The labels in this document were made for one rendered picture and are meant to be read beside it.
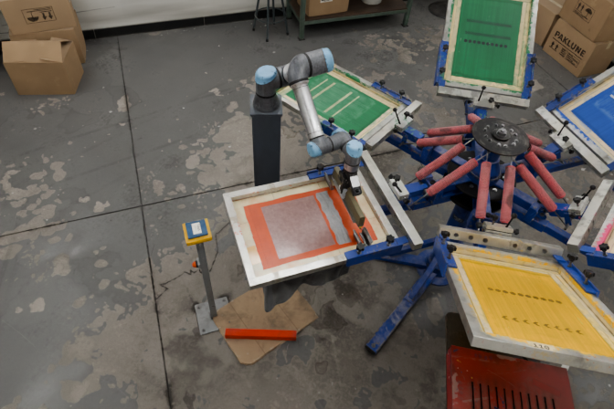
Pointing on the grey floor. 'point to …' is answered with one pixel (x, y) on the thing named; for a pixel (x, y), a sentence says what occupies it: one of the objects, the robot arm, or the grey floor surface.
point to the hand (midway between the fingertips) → (347, 196)
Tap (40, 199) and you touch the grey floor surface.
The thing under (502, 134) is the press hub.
